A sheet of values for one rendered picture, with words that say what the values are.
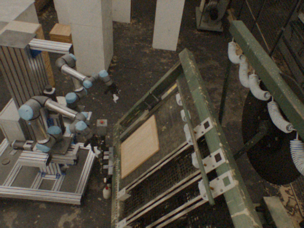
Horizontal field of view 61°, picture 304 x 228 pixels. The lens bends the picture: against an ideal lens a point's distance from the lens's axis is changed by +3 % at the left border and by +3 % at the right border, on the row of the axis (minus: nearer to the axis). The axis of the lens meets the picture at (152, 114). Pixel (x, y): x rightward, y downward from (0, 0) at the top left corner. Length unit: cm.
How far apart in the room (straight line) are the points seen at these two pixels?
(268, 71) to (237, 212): 98
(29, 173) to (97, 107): 164
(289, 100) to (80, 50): 398
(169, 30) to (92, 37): 206
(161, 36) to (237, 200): 513
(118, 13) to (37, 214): 546
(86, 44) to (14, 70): 263
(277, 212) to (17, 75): 217
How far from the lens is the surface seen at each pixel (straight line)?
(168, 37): 624
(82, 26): 480
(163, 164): 207
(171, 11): 600
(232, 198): 154
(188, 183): 181
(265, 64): 202
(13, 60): 239
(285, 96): 179
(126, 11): 739
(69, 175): 353
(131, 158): 260
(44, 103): 232
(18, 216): 366
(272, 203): 172
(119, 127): 304
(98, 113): 451
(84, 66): 521
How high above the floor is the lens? 314
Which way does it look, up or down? 44 degrees down
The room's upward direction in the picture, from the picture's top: 7 degrees clockwise
